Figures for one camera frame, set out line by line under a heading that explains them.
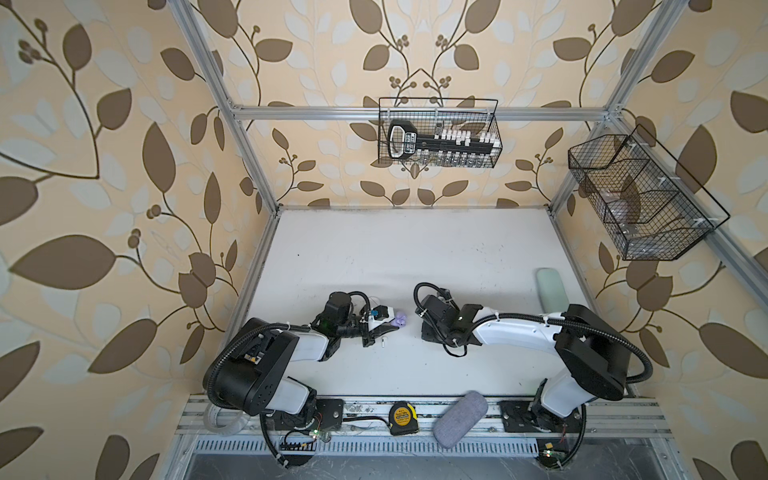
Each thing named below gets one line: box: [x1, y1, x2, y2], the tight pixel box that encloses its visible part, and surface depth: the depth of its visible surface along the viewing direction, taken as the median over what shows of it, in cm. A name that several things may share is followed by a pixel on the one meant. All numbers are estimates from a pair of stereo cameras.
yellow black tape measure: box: [387, 400, 419, 436], surface depth 73 cm
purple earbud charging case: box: [390, 310, 407, 328], surface depth 86 cm
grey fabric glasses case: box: [433, 391, 488, 449], surface depth 72 cm
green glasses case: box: [535, 267, 569, 314], surface depth 98 cm
